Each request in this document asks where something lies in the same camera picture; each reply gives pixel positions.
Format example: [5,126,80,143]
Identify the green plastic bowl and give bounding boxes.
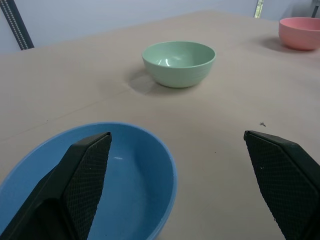
[141,41,217,89]

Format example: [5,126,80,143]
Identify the grey metal frame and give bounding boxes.
[310,0,319,19]

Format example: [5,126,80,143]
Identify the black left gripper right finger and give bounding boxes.
[243,130,320,240]

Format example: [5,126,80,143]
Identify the red plastic bowl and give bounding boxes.
[278,17,320,51]

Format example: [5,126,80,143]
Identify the dark perforated metal post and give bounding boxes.
[0,0,35,51]

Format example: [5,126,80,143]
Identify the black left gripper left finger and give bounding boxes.
[0,131,113,240]

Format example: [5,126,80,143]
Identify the blue plastic bowl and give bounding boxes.
[0,121,179,240]

